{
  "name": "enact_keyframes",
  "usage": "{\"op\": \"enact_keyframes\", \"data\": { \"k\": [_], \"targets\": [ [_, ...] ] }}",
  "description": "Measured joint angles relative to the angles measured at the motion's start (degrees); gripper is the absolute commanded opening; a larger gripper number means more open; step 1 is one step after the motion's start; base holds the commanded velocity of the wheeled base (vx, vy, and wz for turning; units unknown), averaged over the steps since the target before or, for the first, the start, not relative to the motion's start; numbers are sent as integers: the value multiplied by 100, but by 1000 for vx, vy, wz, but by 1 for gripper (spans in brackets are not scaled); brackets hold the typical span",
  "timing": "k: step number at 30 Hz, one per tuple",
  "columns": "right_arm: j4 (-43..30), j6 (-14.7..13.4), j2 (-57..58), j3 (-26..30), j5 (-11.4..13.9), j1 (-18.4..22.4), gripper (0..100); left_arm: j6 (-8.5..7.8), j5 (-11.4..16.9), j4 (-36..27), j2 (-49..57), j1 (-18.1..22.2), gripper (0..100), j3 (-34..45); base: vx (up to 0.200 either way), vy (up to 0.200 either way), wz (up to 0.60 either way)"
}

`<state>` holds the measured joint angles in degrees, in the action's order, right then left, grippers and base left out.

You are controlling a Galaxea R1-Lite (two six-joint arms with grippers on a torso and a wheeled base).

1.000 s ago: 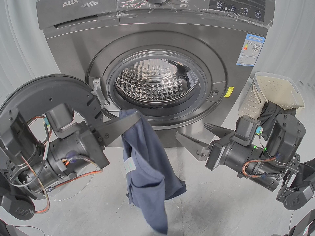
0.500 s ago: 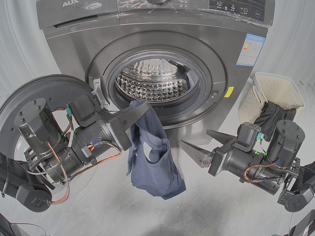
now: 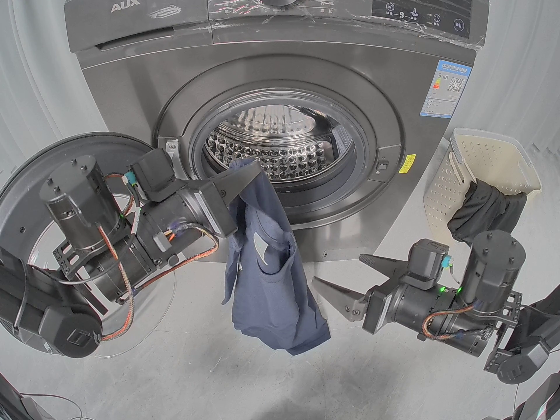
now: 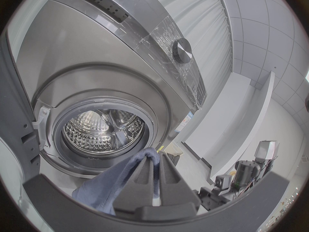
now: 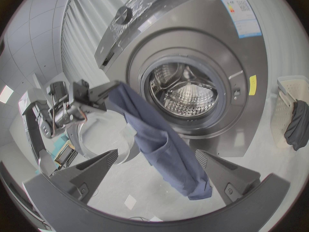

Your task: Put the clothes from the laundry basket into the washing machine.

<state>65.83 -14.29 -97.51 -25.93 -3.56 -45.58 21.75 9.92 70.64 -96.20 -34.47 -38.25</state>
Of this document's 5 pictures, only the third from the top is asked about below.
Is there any dark blue T-shirt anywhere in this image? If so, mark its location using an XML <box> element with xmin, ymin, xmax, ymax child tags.
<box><xmin>221</xmin><ymin>157</ymin><xmax>331</xmax><ymax>357</ymax></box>

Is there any washing machine door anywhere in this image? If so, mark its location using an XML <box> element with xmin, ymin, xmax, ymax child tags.
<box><xmin>0</xmin><ymin>132</ymin><xmax>176</xmax><ymax>360</ymax></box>

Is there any black garment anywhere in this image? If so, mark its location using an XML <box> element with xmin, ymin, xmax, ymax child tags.
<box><xmin>447</xmin><ymin>181</ymin><xmax>528</xmax><ymax>246</ymax></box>

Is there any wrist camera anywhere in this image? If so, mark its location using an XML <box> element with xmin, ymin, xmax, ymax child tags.
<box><xmin>406</xmin><ymin>238</ymin><xmax>452</xmax><ymax>288</ymax></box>
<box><xmin>126</xmin><ymin>149</ymin><xmax>185</xmax><ymax>203</ymax></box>

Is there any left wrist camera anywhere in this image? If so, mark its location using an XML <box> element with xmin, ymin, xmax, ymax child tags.
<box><xmin>126</xmin><ymin>149</ymin><xmax>185</xmax><ymax>203</ymax></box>

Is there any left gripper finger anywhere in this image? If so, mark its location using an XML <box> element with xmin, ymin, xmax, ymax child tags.
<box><xmin>221</xmin><ymin>160</ymin><xmax>263</xmax><ymax>203</ymax></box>

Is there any grey washing machine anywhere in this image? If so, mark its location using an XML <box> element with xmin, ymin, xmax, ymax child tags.
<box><xmin>63</xmin><ymin>0</ymin><xmax>491</xmax><ymax>262</ymax></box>

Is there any cream laundry basket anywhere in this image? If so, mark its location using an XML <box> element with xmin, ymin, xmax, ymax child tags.
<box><xmin>422</xmin><ymin>127</ymin><xmax>543</xmax><ymax>247</ymax></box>

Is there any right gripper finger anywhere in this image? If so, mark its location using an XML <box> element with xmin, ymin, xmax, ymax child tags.
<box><xmin>359</xmin><ymin>253</ymin><xmax>410</xmax><ymax>281</ymax></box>
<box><xmin>311</xmin><ymin>277</ymin><xmax>368</xmax><ymax>323</ymax></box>

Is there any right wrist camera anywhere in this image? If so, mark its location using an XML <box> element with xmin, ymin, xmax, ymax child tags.
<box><xmin>406</xmin><ymin>238</ymin><xmax>452</xmax><ymax>288</ymax></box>

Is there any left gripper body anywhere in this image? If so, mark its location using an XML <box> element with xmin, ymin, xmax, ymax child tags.
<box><xmin>135</xmin><ymin>180</ymin><xmax>238</xmax><ymax>271</ymax></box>

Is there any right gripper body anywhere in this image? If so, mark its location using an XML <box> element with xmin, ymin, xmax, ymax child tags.
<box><xmin>362</xmin><ymin>278</ymin><xmax>443</xmax><ymax>336</ymax></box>

